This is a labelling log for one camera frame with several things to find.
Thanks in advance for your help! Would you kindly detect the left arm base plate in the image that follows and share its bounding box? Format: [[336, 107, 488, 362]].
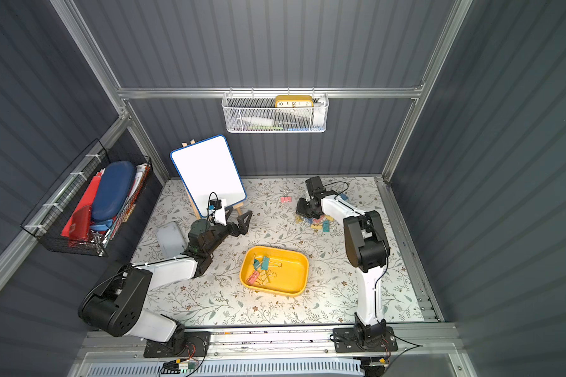
[[143, 331, 211, 358]]

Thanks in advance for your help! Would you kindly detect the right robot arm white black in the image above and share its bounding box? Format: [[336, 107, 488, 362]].
[[297, 176, 391, 347]]

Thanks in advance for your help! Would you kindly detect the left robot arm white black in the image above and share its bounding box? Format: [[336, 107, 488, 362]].
[[78, 210, 253, 343]]

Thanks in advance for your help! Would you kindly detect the black wire side basket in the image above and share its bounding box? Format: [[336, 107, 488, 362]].
[[20, 141, 153, 258]]

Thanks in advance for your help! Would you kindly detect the aluminium front rail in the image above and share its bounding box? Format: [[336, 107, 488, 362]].
[[75, 322, 465, 361]]

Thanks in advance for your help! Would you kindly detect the red folder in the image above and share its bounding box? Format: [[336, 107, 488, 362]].
[[61, 171, 103, 242]]

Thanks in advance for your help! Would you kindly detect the white wire wall basket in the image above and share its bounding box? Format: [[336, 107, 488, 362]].
[[221, 91, 330, 134]]

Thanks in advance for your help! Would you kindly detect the yellow clock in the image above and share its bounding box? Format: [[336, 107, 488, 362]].
[[275, 94, 314, 109]]

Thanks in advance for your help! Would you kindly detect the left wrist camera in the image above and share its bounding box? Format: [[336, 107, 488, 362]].
[[207, 192, 226, 226]]

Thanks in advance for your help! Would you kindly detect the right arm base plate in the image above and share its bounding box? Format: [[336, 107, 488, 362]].
[[330, 327, 399, 353]]

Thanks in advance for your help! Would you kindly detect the yellow plastic storage box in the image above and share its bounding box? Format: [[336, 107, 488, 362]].
[[239, 246, 310, 297]]

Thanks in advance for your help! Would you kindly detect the whiteboard with blue frame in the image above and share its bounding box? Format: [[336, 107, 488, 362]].
[[170, 134, 247, 218]]

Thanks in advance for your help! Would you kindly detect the blue oval case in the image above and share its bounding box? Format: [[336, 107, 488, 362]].
[[91, 161, 136, 223]]

